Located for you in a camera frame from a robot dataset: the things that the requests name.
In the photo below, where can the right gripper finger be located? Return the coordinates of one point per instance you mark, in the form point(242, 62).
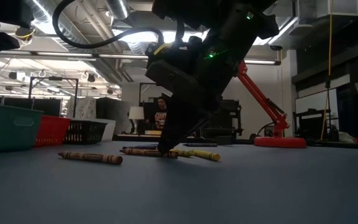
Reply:
point(182, 118)

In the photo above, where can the person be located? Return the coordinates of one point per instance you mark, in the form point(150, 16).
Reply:
point(160, 113)

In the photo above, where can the long ceiling light strip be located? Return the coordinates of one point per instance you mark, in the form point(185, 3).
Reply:
point(64, 54)
point(259, 62)

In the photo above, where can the yellow flat box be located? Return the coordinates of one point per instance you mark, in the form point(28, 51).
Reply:
point(152, 132)

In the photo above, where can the white shade table lamp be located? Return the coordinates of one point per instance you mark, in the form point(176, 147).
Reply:
point(136, 112)

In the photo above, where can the blue violet crayon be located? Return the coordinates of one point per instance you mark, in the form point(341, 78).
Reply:
point(141, 147)

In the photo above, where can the black shelf unit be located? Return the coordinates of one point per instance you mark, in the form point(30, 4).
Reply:
point(232, 118)

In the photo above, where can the black cabinet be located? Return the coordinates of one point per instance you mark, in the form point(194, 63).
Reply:
point(113, 112)

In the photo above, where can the white box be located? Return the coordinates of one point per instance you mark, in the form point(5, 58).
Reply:
point(110, 129)

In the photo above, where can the bright ceiling light panel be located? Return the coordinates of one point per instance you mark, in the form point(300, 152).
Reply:
point(141, 36)

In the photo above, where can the white covered equipment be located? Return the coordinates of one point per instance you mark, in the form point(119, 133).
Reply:
point(87, 107)

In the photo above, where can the black mesh basket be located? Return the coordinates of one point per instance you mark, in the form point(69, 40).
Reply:
point(85, 132)

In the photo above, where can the white board panel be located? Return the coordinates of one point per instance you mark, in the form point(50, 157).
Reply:
point(312, 101)

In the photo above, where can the red desk lamp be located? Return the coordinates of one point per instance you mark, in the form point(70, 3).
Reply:
point(280, 142)

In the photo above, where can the black desk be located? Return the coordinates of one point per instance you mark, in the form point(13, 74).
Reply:
point(309, 124)

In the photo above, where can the black tripod stand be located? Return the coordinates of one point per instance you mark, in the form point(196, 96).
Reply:
point(327, 102)

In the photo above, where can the red mesh basket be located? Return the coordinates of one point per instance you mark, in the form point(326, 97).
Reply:
point(53, 132)

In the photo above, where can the white bag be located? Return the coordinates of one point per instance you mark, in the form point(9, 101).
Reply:
point(346, 137)

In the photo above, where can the teal plastic basket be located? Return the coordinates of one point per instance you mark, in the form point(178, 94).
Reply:
point(2, 130)

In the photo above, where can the black metal frame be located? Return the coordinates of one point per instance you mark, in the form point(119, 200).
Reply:
point(140, 93)
point(53, 78)

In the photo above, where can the black aluminium table frame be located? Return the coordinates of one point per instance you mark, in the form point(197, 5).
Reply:
point(135, 138)

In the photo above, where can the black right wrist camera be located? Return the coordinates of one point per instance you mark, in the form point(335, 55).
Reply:
point(179, 53)

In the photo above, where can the silver ceiling duct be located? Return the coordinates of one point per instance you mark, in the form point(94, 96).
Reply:
point(73, 25)

